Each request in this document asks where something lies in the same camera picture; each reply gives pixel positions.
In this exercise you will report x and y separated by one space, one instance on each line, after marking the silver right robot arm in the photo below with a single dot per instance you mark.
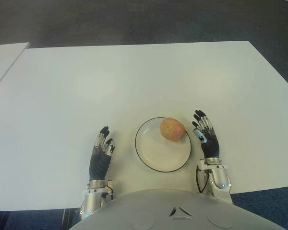
220 177

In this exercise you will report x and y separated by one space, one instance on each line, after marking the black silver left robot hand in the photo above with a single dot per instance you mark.
99 165

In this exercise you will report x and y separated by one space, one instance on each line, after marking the white plate black rim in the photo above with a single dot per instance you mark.
158 155

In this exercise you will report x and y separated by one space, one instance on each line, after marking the red yellow apple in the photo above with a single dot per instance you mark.
172 129

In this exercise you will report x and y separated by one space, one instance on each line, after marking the grey robot torso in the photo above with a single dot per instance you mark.
177 215

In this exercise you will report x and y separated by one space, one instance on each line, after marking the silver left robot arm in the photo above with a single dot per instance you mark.
93 198

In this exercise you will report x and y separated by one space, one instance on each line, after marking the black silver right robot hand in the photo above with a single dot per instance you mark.
212 146

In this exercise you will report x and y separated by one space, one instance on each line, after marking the dark table leg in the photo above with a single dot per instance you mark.
70 219

